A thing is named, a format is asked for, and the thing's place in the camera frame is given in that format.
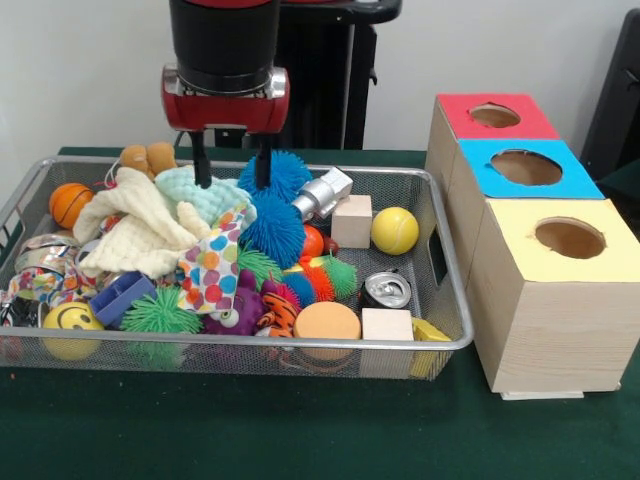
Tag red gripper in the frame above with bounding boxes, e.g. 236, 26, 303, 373
162, 65, 291, 191

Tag blue fuzzy toy with eyes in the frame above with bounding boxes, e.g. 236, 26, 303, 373
238, 150, 313, 204

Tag brown plush toy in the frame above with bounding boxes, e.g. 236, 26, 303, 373
120, 141, 179, 179

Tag polka dot cloth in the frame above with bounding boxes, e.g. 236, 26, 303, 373
177, 205, 251, 313

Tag cream knitted cloth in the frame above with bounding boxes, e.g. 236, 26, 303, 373
72, 167, 211, 281

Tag clear mesh bin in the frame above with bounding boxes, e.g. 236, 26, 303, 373
0, 155, 475, 381

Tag wooden box with three holes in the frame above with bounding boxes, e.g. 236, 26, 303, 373
425, 93, 640, 401

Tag mint green knitted cloth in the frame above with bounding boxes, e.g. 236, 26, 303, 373
155, 165, 257, 226

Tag purple spiky ball with eyes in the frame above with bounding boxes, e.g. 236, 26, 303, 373
202, 283, 266, 336

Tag small orange basketball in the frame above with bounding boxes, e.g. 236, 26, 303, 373
48, 182, 95, 230

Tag green spiky ball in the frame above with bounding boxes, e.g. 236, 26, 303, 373
120, 287, 204, 363

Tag plain yellow ball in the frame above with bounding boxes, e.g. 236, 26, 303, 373
371, 207, 420, 256

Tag yellow smiley ball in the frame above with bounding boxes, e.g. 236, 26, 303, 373
42, 302, 105, 361

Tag black chair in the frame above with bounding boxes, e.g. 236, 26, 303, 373
580, 8, 640, 183

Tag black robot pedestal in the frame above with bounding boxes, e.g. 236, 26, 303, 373
275, 0, 403, 151

